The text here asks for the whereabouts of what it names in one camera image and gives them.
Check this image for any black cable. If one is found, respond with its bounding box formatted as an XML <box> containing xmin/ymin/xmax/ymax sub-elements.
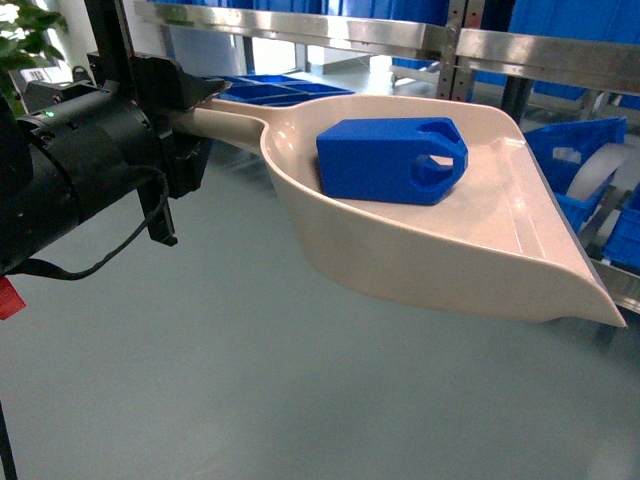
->
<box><xmin>14</xmin><ymin>165</ymin><xmax>170</xmax><ymax>281</ymax></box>

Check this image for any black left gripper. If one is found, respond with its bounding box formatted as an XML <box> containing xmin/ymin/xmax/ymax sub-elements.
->
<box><xmin>19</xmin><ymin>55</ymin><xmax>231</xmax><ymax>220</ymax></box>

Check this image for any blue plastic part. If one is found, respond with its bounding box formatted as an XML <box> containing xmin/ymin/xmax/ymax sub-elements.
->
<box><xmin>316</xmin><ymin>117</ymin><xmax>469</xmax><ymax>205</ymax></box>

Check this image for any black vertical mast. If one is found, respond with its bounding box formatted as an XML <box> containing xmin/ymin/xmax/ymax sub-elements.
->
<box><xmin>84</xmin><ymin>0</ymin><xmax>135</xmax><ymax>98</ymax></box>

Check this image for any beige plastic dustpan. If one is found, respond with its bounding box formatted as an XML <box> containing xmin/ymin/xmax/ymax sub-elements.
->
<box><xmin>170</xmin><ymin>95</ymin><xmax>625</xmax><ymax>327</ymax></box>

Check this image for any green potted plant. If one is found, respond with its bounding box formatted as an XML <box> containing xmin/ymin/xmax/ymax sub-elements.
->
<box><xmin>1</xmin><ymin>0</ymin><xmax>67</xmax><ymax>116</ymax></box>

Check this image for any steel flow rack shelf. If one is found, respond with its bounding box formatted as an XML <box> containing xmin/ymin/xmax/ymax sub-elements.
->
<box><xmin>133</xmin><ymin>0</ymin><xmax>640</xmax><ymax>316</ymax></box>

